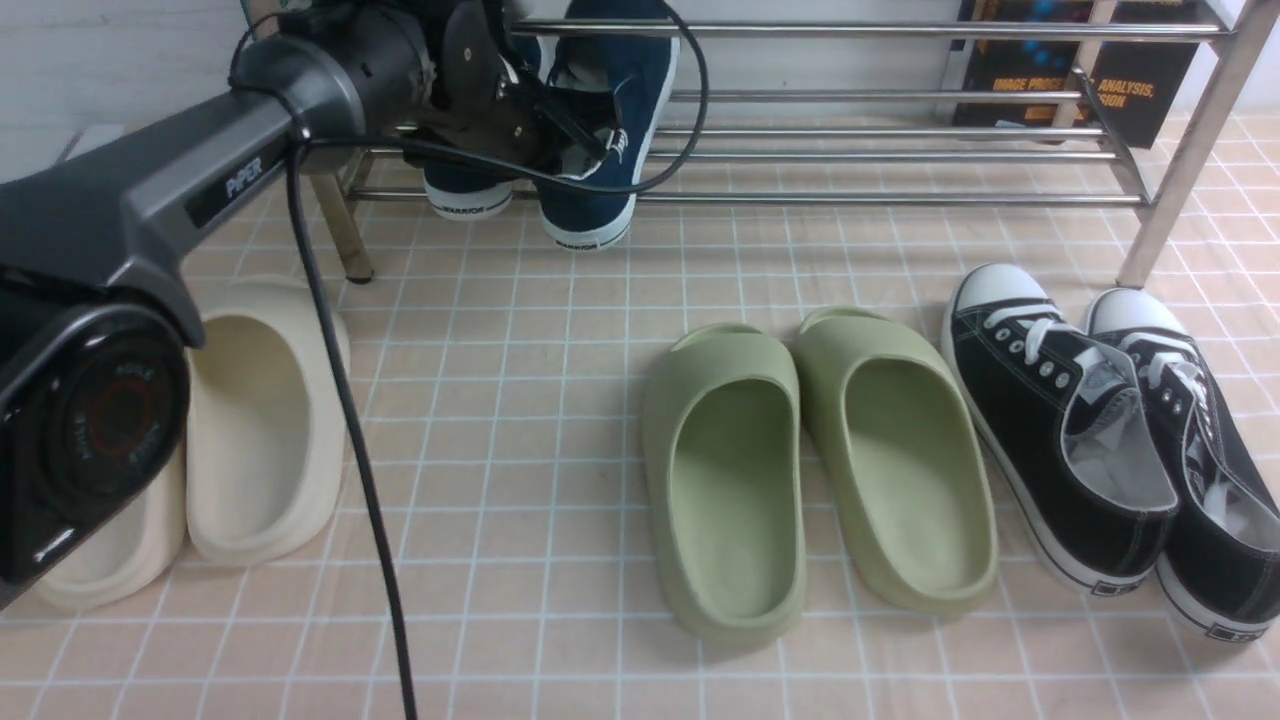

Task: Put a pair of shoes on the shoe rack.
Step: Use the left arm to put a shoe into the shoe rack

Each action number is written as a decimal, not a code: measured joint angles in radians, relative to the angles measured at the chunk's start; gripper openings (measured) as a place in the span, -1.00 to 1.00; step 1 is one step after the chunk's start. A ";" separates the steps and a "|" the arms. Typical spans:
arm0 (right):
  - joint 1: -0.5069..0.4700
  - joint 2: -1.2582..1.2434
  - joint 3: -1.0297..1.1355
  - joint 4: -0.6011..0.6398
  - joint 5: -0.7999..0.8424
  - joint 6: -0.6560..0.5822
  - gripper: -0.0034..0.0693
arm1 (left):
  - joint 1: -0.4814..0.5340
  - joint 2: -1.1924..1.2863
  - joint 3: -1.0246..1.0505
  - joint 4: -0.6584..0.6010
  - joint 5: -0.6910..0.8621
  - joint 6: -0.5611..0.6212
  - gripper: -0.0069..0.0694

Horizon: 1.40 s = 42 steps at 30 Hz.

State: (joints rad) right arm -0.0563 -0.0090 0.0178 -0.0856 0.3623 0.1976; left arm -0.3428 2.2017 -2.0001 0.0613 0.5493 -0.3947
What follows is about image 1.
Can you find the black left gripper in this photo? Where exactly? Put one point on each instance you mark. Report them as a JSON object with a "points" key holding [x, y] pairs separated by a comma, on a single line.
{"points": [[565, 128]]}

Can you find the navy canvas shoe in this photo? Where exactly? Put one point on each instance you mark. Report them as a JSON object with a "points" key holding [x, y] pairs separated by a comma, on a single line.
{"points": [[465, 195], [619, 84]]}

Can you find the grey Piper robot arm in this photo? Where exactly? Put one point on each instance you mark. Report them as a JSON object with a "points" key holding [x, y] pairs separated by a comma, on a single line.
{"points": [[96, 319]]}

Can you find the steel shoe rack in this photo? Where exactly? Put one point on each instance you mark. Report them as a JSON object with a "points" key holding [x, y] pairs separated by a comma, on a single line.
{"points": [[1238, 44]]}

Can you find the green left slipper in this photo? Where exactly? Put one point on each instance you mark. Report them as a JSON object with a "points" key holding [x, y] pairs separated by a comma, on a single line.
{"points": [[720, 430]]}

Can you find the green slipper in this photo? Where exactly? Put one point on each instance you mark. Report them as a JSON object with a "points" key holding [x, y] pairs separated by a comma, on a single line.
{"points": [[903, 460], [720, 430]]}

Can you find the cream right slipper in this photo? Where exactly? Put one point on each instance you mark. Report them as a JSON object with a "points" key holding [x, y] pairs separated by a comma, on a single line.
{"points": [[266, 434]]}

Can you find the cream slipper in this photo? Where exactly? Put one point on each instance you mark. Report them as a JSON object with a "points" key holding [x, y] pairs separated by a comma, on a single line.
{"points": [[131, 551], [266, 434]]}

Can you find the cream left slipper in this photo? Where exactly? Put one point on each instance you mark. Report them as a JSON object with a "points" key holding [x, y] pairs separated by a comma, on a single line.
{"points": [[131, 551]]}

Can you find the green right slipper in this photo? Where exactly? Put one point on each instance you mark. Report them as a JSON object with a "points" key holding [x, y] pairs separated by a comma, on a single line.
{"points": [[903, 460]]}

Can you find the black orange-lettered book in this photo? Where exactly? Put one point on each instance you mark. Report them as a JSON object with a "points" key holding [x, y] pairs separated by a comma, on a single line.
{"points": [[1137, 83]]}

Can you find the black left canvas sneaker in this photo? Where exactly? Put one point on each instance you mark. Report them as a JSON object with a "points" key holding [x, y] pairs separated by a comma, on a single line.
{"points": [[1064, 418]]}

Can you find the black canvas sneaker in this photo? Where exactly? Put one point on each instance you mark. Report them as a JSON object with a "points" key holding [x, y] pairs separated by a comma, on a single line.
{"points": [[1064, 418], [1220, 565]]}

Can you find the black right canvas sneaker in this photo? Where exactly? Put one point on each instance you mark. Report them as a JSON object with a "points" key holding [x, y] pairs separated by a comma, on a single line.
{"points": [[1220, 565]]}

